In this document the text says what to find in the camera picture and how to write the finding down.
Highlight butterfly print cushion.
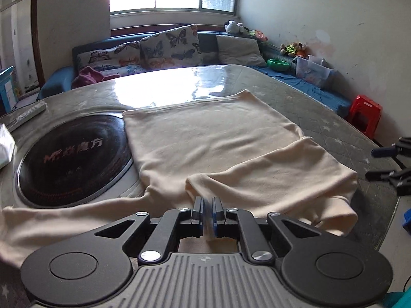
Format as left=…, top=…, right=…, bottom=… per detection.
left=76, top=40, right=143, bottom=74
left=139, top=24, right=202, bottom=70

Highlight red plastic stool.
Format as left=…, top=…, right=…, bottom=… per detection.
left=346, top=94, right=382, bottom=139

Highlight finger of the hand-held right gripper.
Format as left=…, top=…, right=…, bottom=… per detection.
left=365, top=169, right=411, bottom=196
left=371, top=137, right=411, bottom=158

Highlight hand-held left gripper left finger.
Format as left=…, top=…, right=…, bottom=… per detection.
left=95, top=196, right=205, bottom=264

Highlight clear plastic storage box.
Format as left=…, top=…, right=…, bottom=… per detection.
left=295, top=54, right=338, bottom=90

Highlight blue cabinet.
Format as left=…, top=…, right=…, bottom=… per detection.
left=0, top=66, right=18, bottom=113

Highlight blue sofa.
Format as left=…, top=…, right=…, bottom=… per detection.
left=37, top=30, right=352, bottom=116

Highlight grey pillow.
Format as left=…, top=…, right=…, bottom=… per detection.
left=216, top=35, right=267, bottom=68

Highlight round black induction cooktop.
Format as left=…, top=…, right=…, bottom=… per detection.
left=16, top=113, right=134, bottom=208

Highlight grey remote control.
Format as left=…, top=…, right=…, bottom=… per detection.
left=7, top=101, right=48, bottom=128

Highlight pink white tissue pack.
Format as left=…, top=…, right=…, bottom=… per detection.
left=0, top=124, right=16, bottom=169

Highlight green orange plush toys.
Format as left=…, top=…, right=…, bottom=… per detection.
left=280, top=42, right=307, bottom=59

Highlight dark wooden door frame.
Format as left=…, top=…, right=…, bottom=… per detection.
left=30, top=0, right=45, bottom=87

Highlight green plastic bowl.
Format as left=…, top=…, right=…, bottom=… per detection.
left=266, top=58, right=291, bottom=72

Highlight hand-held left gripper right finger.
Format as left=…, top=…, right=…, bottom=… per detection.
left=211, top=196, right=325, bottom=264

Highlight pink cloth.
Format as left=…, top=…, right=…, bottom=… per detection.
left=72, top=66, right=111, bottom=89

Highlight panda plush toy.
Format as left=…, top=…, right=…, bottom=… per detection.
left=224, top=20, right=249, bottom=36

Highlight cream sweatshirt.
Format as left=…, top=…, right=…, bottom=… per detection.
left=0, top=89, right=358, bottom=268

